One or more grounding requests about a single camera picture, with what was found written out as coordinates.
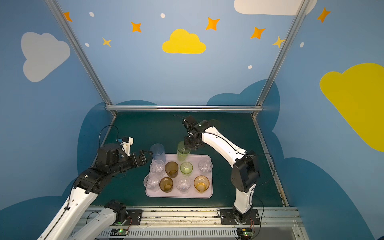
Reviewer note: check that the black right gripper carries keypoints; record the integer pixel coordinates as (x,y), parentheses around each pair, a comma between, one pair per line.
(192,140)

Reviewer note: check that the aluminium frame right post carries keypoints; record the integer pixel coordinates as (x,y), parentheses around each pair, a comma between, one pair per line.
(291,34)

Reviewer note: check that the left green circuit board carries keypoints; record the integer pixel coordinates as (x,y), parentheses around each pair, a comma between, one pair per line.
(119,232)

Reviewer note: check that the aluminium frame horizontal bar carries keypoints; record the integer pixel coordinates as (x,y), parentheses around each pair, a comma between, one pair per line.
(139,108)

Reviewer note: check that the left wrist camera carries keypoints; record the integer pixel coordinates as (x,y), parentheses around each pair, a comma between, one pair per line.
(126,143)

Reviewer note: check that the tall green yellow glass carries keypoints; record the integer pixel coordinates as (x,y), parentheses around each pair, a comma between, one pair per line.
(214,123)

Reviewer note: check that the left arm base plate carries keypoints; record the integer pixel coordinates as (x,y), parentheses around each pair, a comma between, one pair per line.
(131,217)

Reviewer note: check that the lilac plastic tray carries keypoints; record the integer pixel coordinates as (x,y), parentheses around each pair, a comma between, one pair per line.
(192,193)

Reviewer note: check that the aluminium rail front base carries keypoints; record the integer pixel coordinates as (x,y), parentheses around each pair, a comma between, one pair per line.
(188,223)

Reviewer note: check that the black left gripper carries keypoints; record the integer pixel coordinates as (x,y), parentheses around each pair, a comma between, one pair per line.
(141,158)

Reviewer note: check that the clear faceted glass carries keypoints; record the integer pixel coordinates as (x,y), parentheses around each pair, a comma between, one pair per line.
(152,182)
(183,185)
(157,167)

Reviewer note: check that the aluminium frame left post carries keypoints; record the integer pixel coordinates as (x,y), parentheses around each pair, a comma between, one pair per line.
(64,24)

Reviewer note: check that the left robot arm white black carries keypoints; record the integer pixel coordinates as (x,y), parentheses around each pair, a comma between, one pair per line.
(70,213)

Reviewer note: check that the dark amber dimpled glass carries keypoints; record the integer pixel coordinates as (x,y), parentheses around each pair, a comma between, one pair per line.
(172,169)
(166,184)

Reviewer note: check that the green circuit board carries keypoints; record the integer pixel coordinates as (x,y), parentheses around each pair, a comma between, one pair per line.
(245,233)
(119,232)

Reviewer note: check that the frosted blue tall cup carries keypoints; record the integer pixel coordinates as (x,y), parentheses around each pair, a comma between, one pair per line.
(158,151)

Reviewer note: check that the right green circuit board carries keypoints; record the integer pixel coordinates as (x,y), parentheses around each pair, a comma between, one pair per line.
(245,233)

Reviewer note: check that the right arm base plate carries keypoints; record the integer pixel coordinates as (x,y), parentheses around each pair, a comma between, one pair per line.
(255,216)

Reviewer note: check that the tall green glass front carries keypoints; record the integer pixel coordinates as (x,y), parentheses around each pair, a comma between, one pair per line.
(182,151)

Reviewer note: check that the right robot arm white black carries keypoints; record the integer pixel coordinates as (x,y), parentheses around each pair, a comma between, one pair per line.
(245,165)

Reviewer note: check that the yellow amber smooth glass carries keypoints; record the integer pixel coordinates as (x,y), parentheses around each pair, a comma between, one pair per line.
(201,183)

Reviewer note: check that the pale green small glass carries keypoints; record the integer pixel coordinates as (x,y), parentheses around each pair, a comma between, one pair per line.
(186,168)

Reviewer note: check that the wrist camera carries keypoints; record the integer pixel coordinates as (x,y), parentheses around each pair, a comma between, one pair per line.
(189,123)
(126,143)

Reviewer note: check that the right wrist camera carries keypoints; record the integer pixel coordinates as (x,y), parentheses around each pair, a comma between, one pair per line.
(189,123)

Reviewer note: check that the aluminium frame post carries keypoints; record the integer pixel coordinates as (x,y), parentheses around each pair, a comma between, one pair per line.
(291,34)
(64,24)

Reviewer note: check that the clear smooth glass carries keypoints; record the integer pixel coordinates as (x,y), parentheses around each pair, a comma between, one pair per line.
(205,166)

